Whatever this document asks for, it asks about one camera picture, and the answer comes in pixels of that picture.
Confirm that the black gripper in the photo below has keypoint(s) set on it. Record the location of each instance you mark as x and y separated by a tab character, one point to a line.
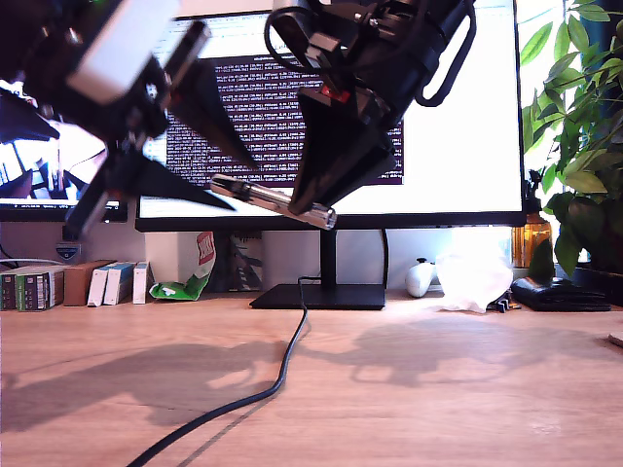
141	117

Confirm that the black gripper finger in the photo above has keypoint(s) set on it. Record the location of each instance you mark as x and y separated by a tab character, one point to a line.
326	146
384	160

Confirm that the metallic laser pointer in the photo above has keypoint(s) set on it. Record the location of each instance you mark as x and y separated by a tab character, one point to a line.
263	195

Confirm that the large black Huawei monitor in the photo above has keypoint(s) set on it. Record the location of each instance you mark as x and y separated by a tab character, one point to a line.
462	146

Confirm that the white game controller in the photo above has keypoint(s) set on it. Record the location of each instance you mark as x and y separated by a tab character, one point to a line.
418	282

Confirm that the grey patterned package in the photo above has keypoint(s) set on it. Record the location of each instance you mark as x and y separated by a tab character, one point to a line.
245	262

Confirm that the green Jenkki gum bag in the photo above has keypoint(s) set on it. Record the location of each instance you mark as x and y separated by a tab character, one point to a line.
180	289

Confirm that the white and blue box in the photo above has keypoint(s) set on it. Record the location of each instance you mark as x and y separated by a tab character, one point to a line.
97	289
139	284
117	287

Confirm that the white plastic bag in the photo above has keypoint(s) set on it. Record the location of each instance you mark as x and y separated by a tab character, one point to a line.
472	282

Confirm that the smaller black monitor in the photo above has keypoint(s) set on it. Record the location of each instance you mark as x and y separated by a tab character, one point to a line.
29	170

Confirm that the blue shield badge tag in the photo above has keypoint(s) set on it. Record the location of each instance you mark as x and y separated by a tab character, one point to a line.
67	253

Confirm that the amber pump bottle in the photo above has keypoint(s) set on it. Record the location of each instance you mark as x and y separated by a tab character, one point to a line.
528	238

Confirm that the brown cardboard box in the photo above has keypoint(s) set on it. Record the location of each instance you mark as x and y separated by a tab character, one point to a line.
78	287

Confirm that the green leafy plant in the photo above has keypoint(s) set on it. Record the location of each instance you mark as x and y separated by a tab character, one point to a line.
579	170

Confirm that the green and white box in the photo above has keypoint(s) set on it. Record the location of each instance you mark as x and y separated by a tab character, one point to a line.
36	292
7	292

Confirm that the black leather wallet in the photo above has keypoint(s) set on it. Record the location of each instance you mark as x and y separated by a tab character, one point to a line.
560	297

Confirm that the black plant pot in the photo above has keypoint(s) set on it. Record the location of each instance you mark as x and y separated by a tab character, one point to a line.
603	287

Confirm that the cork coaster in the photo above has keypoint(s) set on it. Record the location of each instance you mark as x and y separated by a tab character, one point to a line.
615	339

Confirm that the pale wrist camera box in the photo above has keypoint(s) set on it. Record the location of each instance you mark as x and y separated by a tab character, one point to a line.
117	53

